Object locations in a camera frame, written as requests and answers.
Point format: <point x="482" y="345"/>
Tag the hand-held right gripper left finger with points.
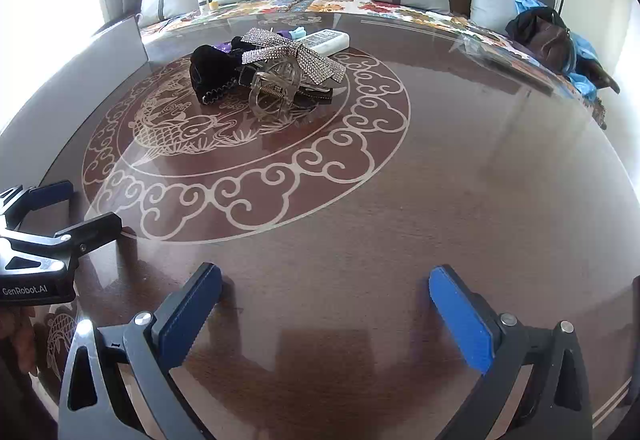
<point x="187" y="315"/>

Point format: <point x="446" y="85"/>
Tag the rhinestone bow hair clip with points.
<point x="295" y="57"/>

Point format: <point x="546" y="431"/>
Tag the person's left hand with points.
<point x="22" y="335"/>

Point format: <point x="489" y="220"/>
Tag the dark brown bag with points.
<point x="542" y="39"/>

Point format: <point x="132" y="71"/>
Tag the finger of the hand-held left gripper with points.
<point x="50" y="194"/>
<point x="95" y="227"/>

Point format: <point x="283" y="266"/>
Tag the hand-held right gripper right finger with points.
<point x="460" y="320"/>

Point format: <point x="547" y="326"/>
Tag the black velvet scrunchie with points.
<point x="212" y="69"/>

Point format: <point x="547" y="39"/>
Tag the floral printed blanket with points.
<point x="400" y="9"/>

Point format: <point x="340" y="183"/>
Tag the white remote control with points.
<point x="325" y="41"/>

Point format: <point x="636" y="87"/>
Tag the clear hair claw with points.
<point x="272" y="94"/>

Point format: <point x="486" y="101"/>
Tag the small purple hair accessory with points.
<point x="286" y="34"/>

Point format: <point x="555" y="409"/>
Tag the dark brown handbag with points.
<point x="582" y="79"/>

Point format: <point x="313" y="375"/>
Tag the small teal hair accessory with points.
<point x="298" y="32"/>

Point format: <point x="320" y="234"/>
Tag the brown patterned glass desktop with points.
<point x="425" y="180"/>

